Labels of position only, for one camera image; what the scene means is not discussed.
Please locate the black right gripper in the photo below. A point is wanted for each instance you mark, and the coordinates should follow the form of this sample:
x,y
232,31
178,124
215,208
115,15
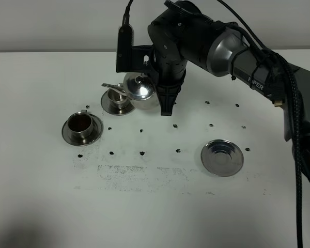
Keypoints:
x,y
173,36

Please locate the stainless steel teapot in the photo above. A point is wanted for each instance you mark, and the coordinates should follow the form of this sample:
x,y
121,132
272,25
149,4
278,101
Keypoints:
x,y
138,88

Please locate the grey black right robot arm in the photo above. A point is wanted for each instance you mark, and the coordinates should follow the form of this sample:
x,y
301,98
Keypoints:
x,y
229,49

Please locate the steel teapot saucer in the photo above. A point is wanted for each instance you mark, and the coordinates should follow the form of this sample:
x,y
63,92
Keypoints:
x,y
222,157

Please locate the far steel saucer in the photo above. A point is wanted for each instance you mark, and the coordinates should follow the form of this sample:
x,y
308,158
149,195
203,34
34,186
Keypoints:
x,y
106,105

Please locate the far steel teacup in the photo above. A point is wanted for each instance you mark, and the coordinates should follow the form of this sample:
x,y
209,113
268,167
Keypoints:
x,y
118,100

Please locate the steel teacup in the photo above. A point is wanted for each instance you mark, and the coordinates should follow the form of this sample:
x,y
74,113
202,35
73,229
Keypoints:
x,y
80,124
118,100

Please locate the near steel saucer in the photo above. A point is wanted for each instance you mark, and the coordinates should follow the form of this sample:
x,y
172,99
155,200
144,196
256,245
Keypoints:
x,y
95,134

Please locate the near steel teacup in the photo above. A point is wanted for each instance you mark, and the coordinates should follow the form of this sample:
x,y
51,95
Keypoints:
x,y
80,124

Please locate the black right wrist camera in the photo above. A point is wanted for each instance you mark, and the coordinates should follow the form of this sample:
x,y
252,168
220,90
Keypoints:
x,y
132,58

